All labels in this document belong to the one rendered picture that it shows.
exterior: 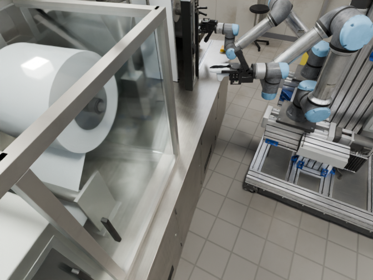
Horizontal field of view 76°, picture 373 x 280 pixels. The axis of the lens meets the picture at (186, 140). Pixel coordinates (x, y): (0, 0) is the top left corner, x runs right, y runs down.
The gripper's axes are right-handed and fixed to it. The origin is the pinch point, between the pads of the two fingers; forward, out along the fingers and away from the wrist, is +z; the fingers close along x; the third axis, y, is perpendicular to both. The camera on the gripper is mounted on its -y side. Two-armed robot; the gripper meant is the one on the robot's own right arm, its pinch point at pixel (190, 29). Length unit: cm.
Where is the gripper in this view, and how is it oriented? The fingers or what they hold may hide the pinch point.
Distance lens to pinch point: 196.4
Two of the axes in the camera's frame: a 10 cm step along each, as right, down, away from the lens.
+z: -9.5, -2.0, 2.3
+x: -3.0, 7.2, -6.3
